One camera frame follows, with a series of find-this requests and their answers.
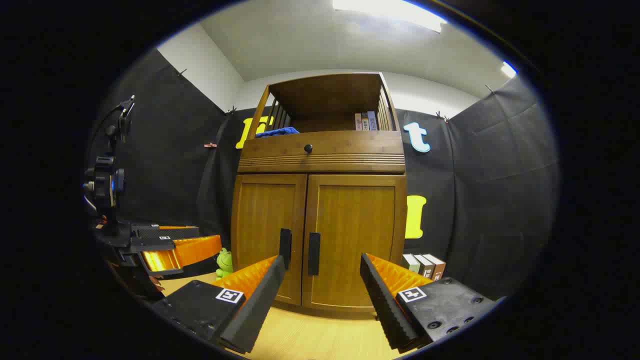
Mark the large ceiling light panel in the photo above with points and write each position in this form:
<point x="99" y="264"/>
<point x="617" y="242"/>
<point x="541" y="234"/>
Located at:
<point x="390" y="10"/>

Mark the green frog plush toy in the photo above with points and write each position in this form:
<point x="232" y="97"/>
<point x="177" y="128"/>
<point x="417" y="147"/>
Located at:
<point x="224" y="262"/>

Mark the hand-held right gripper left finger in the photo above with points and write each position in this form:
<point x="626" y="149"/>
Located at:
<point x="260" y="305"/>

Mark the wooden shoe cabinet door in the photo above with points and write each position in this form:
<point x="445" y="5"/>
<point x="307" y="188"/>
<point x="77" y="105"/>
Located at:
<point x="265" y="220"/>
<point x="357" y="230"/>

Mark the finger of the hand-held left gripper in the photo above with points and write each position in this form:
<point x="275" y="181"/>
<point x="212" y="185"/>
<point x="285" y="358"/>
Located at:
<point x="175" y="232"/>
<point x="192" y="252"/>

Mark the small ceiling light panel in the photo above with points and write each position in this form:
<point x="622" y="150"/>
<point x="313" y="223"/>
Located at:
<point x="508" y="69"/>

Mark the wooden double-door shoe cabinet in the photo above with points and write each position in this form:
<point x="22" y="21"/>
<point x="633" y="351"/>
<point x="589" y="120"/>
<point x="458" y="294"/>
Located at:
<point x="350" y="142"/>

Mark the blue folded cloth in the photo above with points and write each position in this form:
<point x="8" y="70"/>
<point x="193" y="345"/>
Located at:
<point x="277" y="132"/>

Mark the reddish brown book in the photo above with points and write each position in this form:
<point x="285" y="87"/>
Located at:
<point x="437" y="267"/>

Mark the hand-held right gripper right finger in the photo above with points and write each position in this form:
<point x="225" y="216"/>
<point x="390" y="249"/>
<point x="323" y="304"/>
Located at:
<point x="382" y="305"/>

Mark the dark spine book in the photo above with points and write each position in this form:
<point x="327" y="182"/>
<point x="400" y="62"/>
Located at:
<point x="364" y="122"/>

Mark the beige spine book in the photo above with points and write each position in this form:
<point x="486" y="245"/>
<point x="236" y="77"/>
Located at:
<point x="358" y="122"/>

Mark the pale purple book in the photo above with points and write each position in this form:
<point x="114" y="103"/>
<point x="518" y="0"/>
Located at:
<point x="372" y="121"/>

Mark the grey green book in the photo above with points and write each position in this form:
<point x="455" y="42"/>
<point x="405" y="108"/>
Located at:
<point x="410" y="263"/>

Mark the black backdrop cloth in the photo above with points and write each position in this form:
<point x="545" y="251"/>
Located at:
<point x="165" y="165"/>

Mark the dark brown book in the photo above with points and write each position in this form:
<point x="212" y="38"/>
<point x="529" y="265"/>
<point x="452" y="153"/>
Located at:
<point x="425" y="267"/>

